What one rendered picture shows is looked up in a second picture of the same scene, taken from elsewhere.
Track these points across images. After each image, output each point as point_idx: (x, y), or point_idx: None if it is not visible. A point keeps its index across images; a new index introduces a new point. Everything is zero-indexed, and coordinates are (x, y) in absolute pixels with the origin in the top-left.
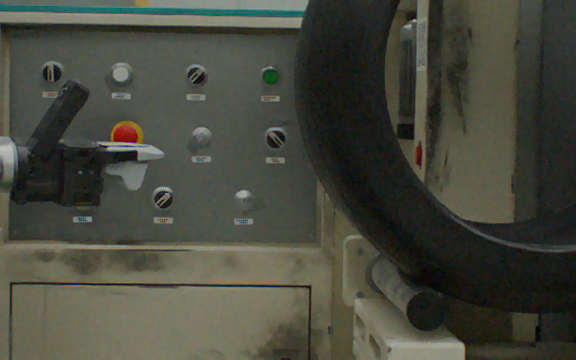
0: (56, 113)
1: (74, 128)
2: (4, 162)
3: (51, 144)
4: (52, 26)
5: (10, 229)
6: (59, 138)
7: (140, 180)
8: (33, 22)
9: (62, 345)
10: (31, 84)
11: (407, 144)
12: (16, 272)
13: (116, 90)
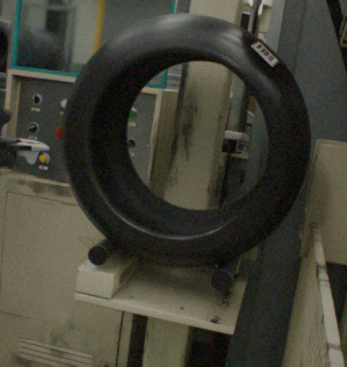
0: None
1: (43, 125)
2: None
3: None
4: (38, 78)
5: (13, 167)
6: None
7: (34, 159)
8: (25, 75)
9: (25, 223)
10: (27, 103)
11: (245, 146)
12: (10, 187)
13: (62, 111)
